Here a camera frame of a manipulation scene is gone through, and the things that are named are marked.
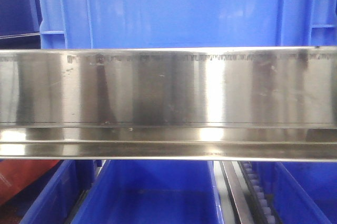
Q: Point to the blue bin lower shelf right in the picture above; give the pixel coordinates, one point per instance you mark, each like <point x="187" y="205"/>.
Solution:
<point x="305" y="192"/>

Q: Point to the roller track rail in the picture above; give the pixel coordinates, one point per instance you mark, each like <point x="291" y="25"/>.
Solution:
<point x="241" y="196"/>

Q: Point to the dark blue bin upper left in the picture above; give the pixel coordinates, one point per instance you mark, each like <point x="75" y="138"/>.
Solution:
<point x="20" y="17"/>

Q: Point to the stainless steel shelf beam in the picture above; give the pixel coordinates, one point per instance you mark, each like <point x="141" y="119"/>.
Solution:
<point x="213" y="103"/>

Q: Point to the large blue bin upper shelf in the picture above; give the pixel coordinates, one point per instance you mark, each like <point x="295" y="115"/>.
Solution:
<point x="186" y="23"/>

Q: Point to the red box lower left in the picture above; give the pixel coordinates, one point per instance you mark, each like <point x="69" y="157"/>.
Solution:
<point x="16" y="175"/>

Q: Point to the blue bin lower shelf centre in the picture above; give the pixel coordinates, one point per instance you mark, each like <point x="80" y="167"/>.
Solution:
<point x="152" y="191"/>

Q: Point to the blue bin lower shelf left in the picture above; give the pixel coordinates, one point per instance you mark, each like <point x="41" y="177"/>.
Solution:
<point x="51" y="198"/>

